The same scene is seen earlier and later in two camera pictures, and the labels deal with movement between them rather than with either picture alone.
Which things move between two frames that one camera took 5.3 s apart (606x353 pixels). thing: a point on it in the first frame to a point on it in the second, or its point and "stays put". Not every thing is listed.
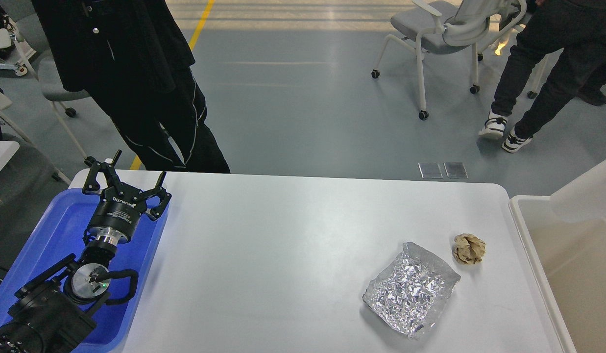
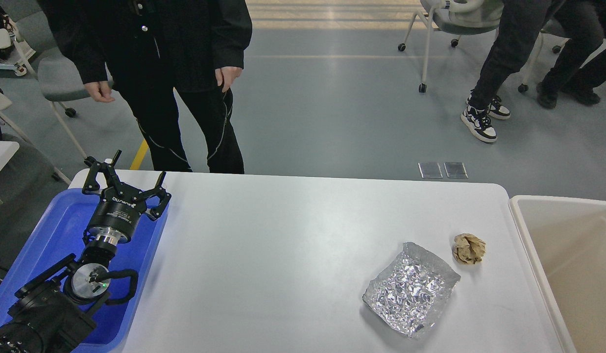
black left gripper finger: x=159 y=191 stays put
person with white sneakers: x=586 y=31 to x=520 y=21
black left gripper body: x=118 y=215 stays put
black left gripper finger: x=91 y=186 stays put
